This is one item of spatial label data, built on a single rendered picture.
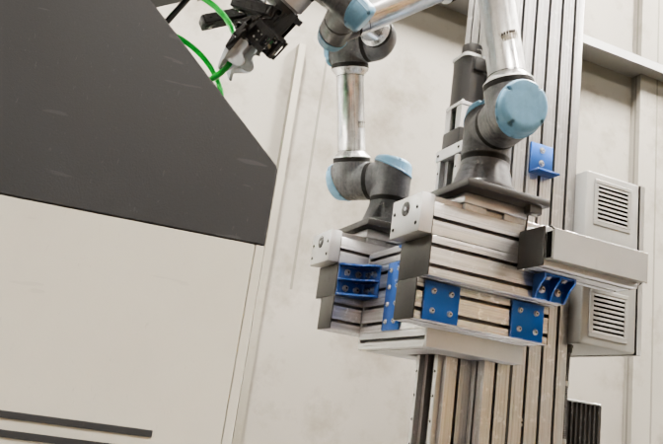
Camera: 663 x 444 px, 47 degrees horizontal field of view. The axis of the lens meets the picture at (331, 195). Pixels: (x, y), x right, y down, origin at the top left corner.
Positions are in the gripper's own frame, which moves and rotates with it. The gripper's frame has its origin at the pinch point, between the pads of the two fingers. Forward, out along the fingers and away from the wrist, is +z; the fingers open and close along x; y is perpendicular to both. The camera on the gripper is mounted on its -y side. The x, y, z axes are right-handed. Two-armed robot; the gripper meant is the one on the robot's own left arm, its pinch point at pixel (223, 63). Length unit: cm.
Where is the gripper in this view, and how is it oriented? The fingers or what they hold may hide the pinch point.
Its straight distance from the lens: 179.0
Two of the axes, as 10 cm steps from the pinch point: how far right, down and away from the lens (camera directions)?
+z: -6.9, 7.0, 2.0
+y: 6.3, 7.1, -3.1
